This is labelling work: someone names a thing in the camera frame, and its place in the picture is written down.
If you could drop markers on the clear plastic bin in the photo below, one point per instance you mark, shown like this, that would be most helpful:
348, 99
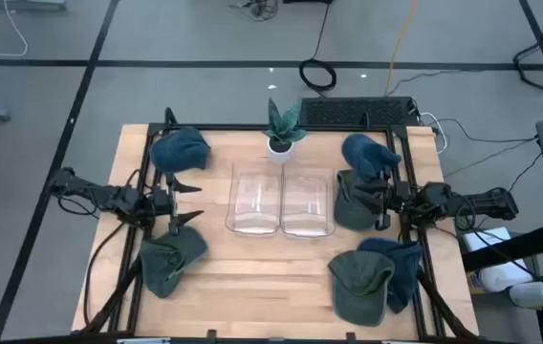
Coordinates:
252, 200
307, 200

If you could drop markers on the green baseball cap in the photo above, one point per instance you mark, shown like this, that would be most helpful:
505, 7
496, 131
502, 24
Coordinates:
166, 267
362, 291
348, 215

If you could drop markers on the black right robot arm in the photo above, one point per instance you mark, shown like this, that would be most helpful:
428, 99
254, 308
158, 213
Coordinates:
467, 203

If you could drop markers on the black desk beam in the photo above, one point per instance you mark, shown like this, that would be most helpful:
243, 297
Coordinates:
515, 246

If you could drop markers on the green plant in white pot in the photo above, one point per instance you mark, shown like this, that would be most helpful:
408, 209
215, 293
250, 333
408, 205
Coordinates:
281, 148

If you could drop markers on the blue baseball cap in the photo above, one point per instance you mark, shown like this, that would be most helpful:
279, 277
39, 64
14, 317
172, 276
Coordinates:
405, 267
178, 150
367, 153

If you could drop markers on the black perforated computer case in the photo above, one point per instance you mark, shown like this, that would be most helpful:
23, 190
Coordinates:
348, 112

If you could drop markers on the black aluminium table frame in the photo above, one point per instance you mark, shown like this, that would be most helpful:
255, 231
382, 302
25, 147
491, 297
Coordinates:
233, 127

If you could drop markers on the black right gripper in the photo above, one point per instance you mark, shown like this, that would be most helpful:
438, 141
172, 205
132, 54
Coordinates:
384, 205

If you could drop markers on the white box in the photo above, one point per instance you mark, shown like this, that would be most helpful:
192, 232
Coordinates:
484, 239

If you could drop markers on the white paper towel roll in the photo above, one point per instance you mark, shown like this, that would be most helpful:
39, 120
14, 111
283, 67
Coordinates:
506, 277
532, 295

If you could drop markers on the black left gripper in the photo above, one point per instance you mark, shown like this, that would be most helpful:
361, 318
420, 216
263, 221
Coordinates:
161, 203

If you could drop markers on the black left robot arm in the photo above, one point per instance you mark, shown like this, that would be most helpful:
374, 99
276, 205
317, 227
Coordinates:
109, 197

